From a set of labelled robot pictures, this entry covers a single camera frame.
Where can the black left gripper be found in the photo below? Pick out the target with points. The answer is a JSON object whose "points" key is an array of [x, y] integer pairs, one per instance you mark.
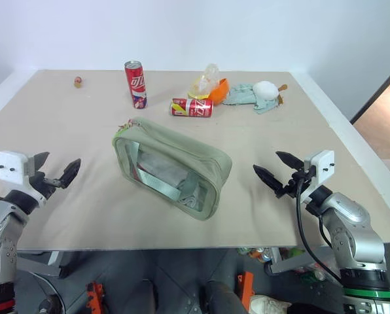
{"points": [[46, 183]]}

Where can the white sneaker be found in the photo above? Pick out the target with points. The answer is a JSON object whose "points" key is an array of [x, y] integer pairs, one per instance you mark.
{"points": [[268, 304]]}

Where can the white fluffy ball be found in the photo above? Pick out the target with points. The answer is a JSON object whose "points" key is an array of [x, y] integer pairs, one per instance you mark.
{"points": [[265, 90]]}

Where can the short red soda can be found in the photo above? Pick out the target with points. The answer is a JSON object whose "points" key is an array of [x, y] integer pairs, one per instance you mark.
{"points": [[191, 108]]}

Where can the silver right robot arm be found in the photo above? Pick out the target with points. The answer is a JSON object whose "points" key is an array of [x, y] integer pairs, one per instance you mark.
{"points": [[355, 225]]}

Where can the tall slim red soda can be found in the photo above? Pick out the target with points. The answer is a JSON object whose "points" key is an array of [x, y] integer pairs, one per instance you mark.
{"points": [[137, 85]]}

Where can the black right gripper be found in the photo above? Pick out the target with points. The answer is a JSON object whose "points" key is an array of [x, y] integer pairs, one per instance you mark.
{"points": [[294, 186]]}

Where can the dark rounded shape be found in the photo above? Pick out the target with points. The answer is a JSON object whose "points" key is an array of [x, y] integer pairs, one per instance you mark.
{"points": [[221, 299]]}

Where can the brown wooden utensil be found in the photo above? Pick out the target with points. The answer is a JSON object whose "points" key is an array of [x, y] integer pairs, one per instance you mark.
{"points": [[282, 87]]}

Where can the small round wooden figurine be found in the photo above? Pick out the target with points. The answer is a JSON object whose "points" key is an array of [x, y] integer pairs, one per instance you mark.
{"points": [[78, 82]]}

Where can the green clear zipper pouch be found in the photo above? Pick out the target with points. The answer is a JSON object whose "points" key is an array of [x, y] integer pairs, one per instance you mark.
{"points": [[182, 145]]}

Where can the grey metal table bracket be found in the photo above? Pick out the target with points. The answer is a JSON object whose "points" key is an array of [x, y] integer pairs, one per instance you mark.
{"points": [[293, 263], [38, 263]]}

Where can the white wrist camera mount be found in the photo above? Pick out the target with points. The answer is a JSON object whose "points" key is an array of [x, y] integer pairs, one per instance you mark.
{"points": [[8, 165], [322, 165]]}

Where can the colourful clutter under table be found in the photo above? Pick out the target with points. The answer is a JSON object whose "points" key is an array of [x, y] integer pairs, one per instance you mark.
{"points": [[260, 253]]}

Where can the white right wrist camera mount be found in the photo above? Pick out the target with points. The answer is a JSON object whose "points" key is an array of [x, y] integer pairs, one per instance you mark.
{"points": [[322, 165]]}

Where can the crumpled clear yellow plastic bag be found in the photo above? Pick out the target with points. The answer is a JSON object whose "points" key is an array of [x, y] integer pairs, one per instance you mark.
{"points": [[203, 83]]}

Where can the brown wooden panel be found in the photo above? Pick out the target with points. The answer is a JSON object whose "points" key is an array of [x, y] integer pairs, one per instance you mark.
{"points": [[384, 117]]}

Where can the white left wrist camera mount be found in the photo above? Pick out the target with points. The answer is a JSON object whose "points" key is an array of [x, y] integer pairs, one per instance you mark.
{"points": [[8, 165]]}

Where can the pale green cloth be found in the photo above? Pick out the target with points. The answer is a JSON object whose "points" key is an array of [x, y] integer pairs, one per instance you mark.
{"points": [[241, 95]]}

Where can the orange clamp tool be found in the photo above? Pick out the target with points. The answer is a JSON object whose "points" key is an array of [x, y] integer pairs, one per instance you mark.
{"points": [[95, 294], [247, 288]]}

